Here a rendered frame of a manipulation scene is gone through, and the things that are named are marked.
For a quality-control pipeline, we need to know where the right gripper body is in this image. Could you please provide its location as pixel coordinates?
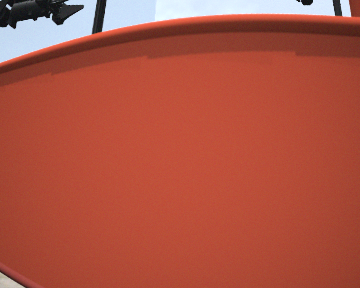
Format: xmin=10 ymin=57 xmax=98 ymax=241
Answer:
xmin=26 ymin=0 xmax=64 ymax=25

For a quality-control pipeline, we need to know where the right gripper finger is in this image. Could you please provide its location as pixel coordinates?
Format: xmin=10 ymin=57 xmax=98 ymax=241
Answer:
xmin=47 ymin=0 xmax=69 ymax=8
xmin=60 ymin=3 xmax=84 ymax=22

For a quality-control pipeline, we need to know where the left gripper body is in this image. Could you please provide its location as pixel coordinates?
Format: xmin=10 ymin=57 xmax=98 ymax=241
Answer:
xmin=301 ymin=0 xmax=313 ymax=5

